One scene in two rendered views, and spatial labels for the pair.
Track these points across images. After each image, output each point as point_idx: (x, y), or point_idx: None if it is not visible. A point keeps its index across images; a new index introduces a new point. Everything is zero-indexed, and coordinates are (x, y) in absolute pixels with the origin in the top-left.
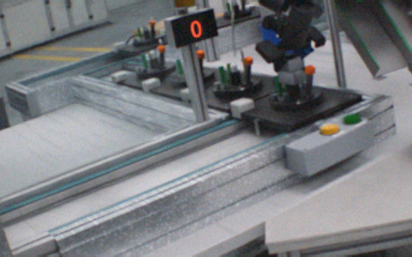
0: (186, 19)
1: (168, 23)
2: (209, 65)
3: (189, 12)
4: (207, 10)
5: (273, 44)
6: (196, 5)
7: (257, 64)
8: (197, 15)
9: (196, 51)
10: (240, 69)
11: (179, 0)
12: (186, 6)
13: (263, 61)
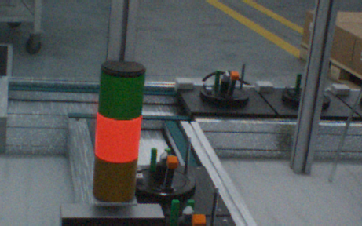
0: (97, 225)
1: (60, 220)
2: (246, 213)
3: (118, 207)
4: (150, 220)
5: None
6: (129, 205)
7: (350, 218)
8: (124, 224)
9: (193, 215)
10: (319, 216)
11: (97, 184)
12: (105, 201)
13: None
